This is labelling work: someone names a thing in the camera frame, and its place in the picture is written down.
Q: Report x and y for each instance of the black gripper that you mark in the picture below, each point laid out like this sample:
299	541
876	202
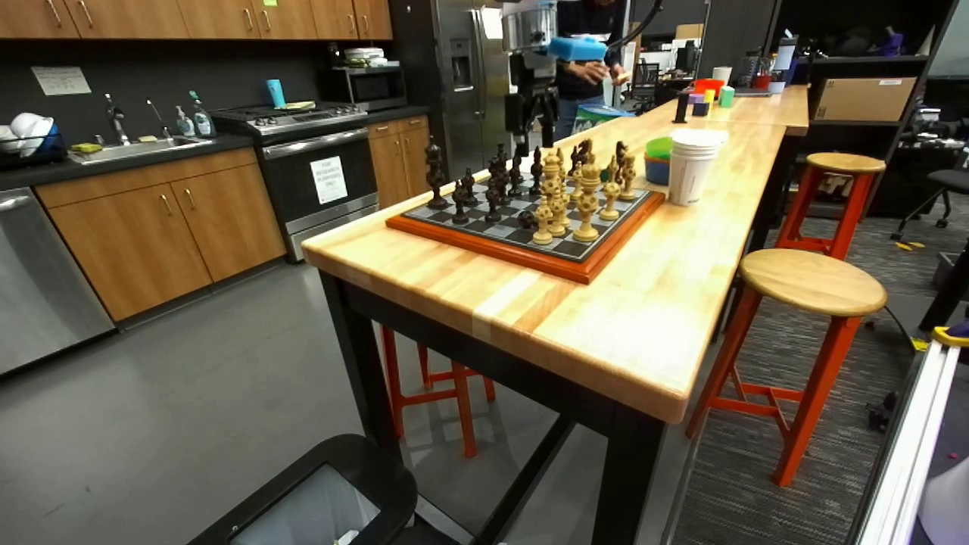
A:
530	111

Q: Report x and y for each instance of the black wooden chess piece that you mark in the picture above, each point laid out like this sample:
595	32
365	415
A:
492	202
516	177
528	216
619	153
581	153
537	177
464	198
500	173
436	177

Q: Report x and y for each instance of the yellow wooden chess pawn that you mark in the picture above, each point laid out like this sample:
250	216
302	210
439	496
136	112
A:
574	181

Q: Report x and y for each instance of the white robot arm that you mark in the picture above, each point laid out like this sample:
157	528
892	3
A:
526	41

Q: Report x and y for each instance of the yellow wooden chess piece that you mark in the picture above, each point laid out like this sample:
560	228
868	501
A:
552	169
629	178
546	223
589	219
610	202
560	208

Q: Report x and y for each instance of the orange framed chess board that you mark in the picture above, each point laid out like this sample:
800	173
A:
484	248

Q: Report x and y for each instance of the stainless steel refrigerator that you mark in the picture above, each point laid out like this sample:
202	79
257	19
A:
433	102

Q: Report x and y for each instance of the white refrigerator notice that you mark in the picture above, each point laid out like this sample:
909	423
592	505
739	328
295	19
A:
487	21

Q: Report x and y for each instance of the narrow wooden base cabinet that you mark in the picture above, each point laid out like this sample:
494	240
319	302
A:
396	162

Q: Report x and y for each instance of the black stand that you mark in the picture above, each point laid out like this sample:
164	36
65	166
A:
683	111

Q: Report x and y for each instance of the white paper cup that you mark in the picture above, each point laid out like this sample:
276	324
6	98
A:
693	166

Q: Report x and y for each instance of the small black box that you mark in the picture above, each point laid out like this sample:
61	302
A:
701	107

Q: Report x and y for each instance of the black microwave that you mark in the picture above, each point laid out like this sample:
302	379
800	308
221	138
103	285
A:
367	86

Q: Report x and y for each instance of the red container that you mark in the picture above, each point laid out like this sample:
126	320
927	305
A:
709	86

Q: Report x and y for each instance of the white bowls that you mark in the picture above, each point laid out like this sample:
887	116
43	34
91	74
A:
365	54

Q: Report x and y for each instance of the small green object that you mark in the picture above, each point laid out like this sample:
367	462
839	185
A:
728	98

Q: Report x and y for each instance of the small white cup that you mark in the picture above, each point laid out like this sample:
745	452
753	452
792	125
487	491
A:
721	74

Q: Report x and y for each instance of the white oven notice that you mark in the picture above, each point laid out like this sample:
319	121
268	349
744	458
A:
327	178

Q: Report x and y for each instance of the stainless steel oven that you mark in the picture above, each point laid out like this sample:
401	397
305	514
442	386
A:
288	181

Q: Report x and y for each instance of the teal cup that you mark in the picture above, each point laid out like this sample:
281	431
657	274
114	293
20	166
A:
276	93

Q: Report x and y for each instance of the white plastic bottle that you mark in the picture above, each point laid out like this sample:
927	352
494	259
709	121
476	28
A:
785	58

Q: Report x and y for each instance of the wooden stool orange legs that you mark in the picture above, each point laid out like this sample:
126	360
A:
845	162
811	279
468	412

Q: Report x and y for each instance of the clear soap bottle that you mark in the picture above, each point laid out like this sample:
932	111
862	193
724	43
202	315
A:
202	121
183	121

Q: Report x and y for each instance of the brown wooden panel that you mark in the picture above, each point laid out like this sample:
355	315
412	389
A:
863	102

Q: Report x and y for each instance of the black trash bin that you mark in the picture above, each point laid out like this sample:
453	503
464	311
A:
396	488

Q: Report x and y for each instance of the purple bottle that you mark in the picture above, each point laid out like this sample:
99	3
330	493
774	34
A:
892	43

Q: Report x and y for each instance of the wide wooden base cabinet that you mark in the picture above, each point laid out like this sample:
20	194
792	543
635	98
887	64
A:
152	237

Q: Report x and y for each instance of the steel kitchen sink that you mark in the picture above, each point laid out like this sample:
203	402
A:
130	148

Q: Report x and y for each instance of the metal sink faucet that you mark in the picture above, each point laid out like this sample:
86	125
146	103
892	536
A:
121	134

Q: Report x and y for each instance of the black office chair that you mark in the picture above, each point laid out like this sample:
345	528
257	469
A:
950	181

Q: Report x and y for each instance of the yellow clamp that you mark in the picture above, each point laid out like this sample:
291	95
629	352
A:
950	335

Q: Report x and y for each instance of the dish rack with white dishes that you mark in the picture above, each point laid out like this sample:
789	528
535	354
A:
28	125

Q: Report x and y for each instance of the stainless steel dishwasher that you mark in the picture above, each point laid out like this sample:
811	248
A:
45	287

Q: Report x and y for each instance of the black table frame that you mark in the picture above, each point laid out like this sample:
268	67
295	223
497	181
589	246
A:
632	472

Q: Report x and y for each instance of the wooden wall cabinets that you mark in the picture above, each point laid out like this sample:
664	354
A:
202	16

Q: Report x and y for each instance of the white wall sign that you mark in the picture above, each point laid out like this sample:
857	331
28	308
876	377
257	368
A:
61	79

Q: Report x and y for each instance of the white metal frame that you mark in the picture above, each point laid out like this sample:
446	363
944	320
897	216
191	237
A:
912	455

